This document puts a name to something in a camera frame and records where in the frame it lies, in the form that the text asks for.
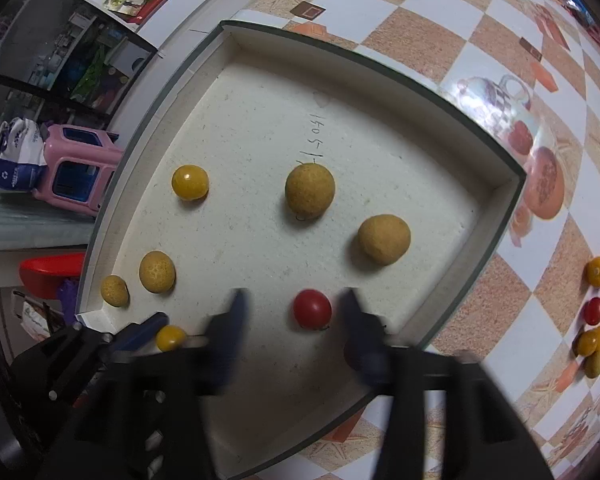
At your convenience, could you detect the yellow cherry tomato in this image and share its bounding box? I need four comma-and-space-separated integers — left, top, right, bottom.
171, 165, 210, 202
155, 325, 187, 352

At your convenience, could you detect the small longan fruit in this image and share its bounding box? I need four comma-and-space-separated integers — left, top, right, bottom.
100, 275, 130, 308

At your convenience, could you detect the tan longan fruit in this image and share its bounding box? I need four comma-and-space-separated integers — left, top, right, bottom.
358, 214, 412, 266
138, 250, 176, 294

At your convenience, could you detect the red cherry tomato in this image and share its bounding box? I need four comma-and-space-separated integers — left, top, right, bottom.
583, 297, 600, 326
292, 289, 332, 330

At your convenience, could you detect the red plastic stool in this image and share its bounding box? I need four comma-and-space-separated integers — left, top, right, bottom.
18, 252, 85, 299

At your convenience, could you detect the tan longan on table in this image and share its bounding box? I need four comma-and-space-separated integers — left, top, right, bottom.
584, 350, 600, 379

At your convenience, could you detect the yellow cherry tomato in tray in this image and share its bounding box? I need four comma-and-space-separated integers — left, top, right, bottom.
171, 165, 210, 202

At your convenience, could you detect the pink plastic stool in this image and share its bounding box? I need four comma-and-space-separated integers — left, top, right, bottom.
32, 124, 123, 217

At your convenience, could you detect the white shallow tray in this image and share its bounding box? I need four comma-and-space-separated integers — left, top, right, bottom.
78, 21, 526, 479

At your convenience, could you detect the tan longan in tray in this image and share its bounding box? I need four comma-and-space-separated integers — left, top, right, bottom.
285, 162, 336, 220

